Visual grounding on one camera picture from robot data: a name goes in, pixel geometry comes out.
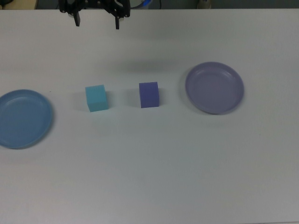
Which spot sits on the purple foam cube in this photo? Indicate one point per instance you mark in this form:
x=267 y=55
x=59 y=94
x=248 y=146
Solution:
x=149 y=95

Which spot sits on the pale background object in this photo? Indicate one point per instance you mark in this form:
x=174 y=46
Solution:
x=204 y=3

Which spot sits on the white round blue-rimmed object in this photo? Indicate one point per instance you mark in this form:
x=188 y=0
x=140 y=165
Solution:
x=142 y=4

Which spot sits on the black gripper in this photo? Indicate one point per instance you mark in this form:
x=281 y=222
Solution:
x=98 y=3

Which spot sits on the cyan foam cube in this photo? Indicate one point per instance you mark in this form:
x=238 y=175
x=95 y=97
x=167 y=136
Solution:
x=97 y=99

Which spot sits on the light blue plate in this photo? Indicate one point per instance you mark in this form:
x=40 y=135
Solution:
x=23 y=119

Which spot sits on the purple plate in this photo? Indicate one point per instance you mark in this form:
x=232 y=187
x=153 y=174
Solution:
x=215 y=88

